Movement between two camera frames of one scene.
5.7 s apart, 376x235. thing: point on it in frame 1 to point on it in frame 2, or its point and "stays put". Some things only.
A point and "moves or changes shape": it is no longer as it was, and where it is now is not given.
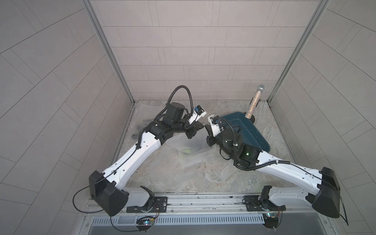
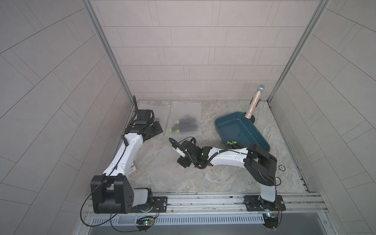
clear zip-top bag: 191,150 moves or changes shape
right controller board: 271,220 stays put
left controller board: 144,223 stays put
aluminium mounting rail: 229,202 stays put
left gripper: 192,128 to 157,129
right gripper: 211,140 to 182,161
